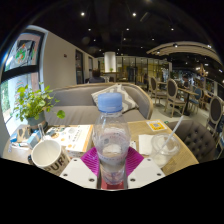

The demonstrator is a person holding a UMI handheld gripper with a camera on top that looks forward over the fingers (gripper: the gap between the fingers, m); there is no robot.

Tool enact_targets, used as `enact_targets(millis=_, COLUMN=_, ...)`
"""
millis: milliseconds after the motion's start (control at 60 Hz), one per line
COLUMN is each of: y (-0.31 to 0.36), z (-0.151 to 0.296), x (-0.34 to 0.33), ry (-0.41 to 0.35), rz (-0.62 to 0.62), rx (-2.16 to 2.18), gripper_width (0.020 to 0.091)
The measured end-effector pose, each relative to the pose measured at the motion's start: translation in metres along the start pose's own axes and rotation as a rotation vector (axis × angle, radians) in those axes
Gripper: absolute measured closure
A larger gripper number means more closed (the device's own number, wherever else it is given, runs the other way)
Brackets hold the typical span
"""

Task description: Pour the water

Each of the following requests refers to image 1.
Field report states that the green potted plant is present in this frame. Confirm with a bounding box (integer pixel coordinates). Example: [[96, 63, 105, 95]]
[[13, 81, 66, 131]]

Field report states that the white mug with black handle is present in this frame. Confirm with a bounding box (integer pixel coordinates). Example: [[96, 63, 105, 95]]
[[27, 138, 72, 177]]

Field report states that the white paper napkin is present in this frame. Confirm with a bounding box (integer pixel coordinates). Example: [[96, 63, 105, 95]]
[[137, 133, 155, 156]]

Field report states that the small blue white box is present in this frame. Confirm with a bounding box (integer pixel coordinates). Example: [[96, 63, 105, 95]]
[[26, 132, 42, 150]]

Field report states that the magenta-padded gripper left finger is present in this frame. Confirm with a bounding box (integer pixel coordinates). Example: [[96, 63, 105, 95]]
[[59, 146, 102, 190]]

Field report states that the clear blue-capped water bottle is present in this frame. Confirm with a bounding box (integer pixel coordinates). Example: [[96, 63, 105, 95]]
[[92, 92, 132, 186]]

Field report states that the window with colourful decals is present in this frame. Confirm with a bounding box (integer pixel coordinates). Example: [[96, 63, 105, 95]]
[[0, 29, 46, 124]]

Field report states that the printed menu booklet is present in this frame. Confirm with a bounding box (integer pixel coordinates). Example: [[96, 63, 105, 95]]
[[49, 124, 94, 158]]

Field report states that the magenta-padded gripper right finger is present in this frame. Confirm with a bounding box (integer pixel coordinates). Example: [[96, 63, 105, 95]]
[[122, 146, 166, 190]]

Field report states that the group of dining chairs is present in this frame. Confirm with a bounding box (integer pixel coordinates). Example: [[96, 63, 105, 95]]
[[146, 74, 224, 158]]

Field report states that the dark grey tufted chair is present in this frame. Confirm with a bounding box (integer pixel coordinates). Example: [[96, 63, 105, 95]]
[[166, 119, 218, 164]]

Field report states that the white cylindrical pillar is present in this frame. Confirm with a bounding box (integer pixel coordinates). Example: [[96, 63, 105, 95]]
[[104, 51, 117, 73]]

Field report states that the grey curved sofa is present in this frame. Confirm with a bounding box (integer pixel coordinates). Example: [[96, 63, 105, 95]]
[[43, 82, 154, 127]]

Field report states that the clear plastic cup with straw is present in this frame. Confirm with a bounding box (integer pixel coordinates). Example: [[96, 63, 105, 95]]
[[146, 114, 185, 169]]

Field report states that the yellow square card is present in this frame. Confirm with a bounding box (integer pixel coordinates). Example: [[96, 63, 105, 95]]
[[145, 119, 168, 133]]

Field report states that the group of ceiling lights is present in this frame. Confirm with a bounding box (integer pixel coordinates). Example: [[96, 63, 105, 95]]
[[79, 11, 214, 49]]

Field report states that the person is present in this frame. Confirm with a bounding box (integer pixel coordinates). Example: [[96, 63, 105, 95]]
[[88, 69, 106, 84]]

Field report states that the grey white chevron cushion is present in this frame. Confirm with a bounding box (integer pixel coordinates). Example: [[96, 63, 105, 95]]
[[90, 83, 139, 113]]

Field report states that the clear plastic rod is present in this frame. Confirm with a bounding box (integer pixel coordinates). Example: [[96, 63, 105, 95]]
[[37, 122, 48, 141]]

